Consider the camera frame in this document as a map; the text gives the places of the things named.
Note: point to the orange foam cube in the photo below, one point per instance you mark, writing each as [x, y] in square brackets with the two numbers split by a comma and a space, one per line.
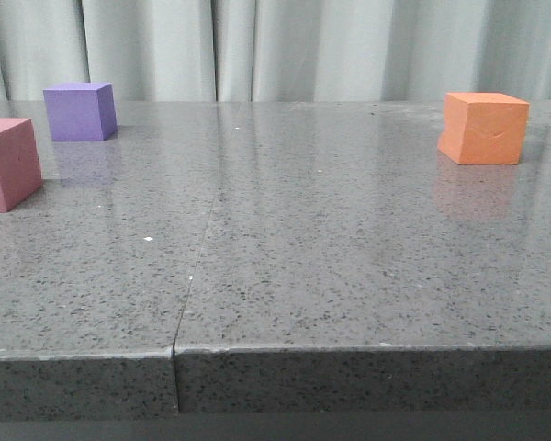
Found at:
[483, 128]

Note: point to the purple foam cube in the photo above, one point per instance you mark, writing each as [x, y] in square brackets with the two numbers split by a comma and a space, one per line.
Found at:
[81, 111]

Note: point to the pink foam cube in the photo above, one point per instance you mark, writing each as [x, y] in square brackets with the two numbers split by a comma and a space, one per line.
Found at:
[20, 173]

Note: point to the grey pleated curtain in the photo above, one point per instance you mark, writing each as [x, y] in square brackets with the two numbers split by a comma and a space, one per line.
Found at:
[277, 50]

